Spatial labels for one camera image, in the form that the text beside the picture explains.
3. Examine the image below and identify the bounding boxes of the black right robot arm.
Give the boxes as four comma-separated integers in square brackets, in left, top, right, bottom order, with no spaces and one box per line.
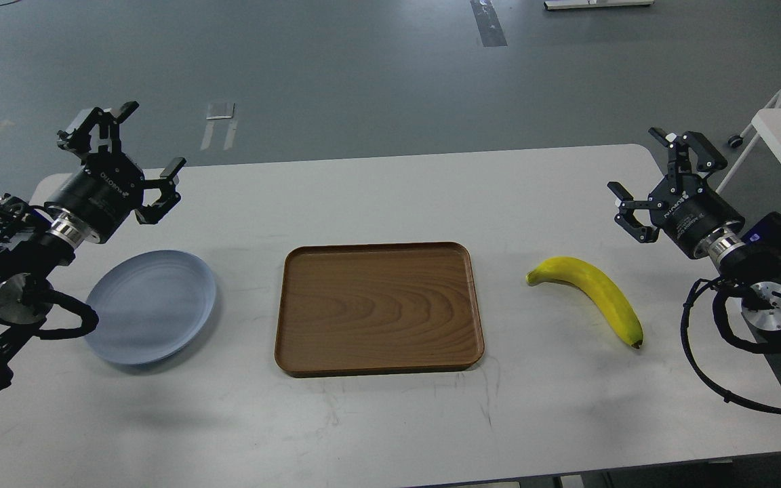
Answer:
[607,127,781,415]

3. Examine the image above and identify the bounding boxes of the brown wooden tray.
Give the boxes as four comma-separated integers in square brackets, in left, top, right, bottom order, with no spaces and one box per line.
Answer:
[274,242,485,378]

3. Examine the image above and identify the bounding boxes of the light blue plate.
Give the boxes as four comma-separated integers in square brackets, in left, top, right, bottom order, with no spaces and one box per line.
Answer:
[85,250,218,367]

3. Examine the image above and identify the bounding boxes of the white board on floor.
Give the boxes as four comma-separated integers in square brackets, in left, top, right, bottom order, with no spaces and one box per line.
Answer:
[543,0,655,12]

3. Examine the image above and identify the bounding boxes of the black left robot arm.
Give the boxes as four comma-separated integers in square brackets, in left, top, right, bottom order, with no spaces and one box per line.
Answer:
[0,101,186,392]

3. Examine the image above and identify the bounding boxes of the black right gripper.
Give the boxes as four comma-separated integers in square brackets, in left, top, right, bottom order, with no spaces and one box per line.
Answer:
[607,127,746,260]

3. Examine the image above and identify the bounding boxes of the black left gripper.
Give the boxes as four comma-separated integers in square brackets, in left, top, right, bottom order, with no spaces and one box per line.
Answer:
[45,101,187,246]

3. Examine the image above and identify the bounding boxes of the yellow banana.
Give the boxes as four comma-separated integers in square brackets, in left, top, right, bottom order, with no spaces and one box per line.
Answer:
[525,256,644,349]

